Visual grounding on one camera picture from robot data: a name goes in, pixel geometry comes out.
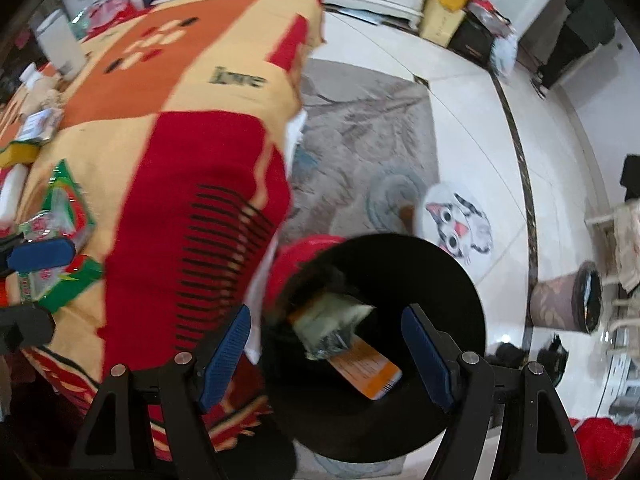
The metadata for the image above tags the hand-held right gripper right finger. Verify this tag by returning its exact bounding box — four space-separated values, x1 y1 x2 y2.
401 304 587 480

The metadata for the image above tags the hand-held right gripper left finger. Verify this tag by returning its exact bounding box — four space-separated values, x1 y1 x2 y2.
70 304 252 480

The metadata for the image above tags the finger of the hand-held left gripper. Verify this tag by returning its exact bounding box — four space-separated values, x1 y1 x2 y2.
0 236 77 275

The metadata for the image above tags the orange white carton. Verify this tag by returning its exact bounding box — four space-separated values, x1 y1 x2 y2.
327 337 404 401

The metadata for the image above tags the green red snack packet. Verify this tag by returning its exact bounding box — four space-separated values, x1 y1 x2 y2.
19 159 97 252

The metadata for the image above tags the green silver snack wrapper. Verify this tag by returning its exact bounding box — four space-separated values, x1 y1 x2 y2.
292 292 376 362

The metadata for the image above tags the black round trash bin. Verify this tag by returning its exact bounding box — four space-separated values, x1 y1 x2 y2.
260 232 488 461

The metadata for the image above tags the white medicine box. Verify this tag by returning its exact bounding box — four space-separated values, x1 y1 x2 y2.
16 107 64 144

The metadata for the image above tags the white foam block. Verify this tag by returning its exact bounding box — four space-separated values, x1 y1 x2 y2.
0 166 29 231

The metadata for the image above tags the yellow sponge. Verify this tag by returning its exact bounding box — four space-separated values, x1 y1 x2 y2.
0 141 42 169

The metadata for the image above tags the round cat print mat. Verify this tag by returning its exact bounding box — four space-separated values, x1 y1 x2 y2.
412 182 494 267

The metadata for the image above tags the floral patterned waste bin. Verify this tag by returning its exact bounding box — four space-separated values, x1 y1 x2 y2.
529 260 604 334

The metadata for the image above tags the crumpled beige tissue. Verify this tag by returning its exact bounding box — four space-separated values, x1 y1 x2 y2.
29 89 67 117

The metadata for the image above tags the red garment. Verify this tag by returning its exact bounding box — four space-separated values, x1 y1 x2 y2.
571 416 637 480

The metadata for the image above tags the white grey tumbler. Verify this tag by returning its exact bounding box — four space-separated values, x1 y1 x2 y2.
34 10 89 82

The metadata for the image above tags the red orange printed blanket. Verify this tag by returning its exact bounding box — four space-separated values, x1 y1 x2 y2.
0 0 327 461

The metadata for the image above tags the white chair beige cushion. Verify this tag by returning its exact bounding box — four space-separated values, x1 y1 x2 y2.
584 200 640 313

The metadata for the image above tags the grey patterned rug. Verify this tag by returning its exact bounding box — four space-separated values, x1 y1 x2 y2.
282 57 443 261

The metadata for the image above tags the pink plastic bag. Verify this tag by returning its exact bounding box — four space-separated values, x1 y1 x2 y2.
89 0 132 32

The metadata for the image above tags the white plastic bag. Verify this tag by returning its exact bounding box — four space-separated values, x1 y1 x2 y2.
491 34 519 82

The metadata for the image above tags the black box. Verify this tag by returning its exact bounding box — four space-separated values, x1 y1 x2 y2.
449 15 497 67

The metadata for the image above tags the cardboard box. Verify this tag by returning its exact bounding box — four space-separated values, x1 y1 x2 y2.
419 0 467 47

